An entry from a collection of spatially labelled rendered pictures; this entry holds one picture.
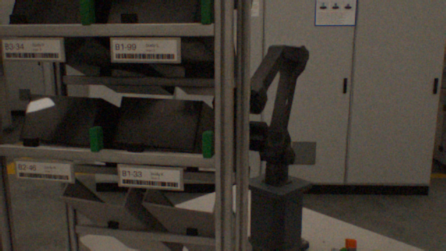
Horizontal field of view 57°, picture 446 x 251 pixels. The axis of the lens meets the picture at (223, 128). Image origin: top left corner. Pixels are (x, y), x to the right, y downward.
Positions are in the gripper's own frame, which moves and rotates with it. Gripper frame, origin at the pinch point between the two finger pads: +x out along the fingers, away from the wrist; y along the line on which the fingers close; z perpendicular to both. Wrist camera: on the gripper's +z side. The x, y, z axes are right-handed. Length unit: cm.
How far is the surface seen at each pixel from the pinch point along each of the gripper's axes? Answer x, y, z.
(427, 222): -226, 113, -181
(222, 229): 27.6, 8.5, 3.6
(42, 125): 21.2, -20.8, 12.0
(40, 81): -557, -505, -231
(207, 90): -1.1, -1.8, 10.6
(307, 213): -50, 19, -52
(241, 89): 7.2, 6.5, 14.8
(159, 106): 18.1, -3.0, 15.6
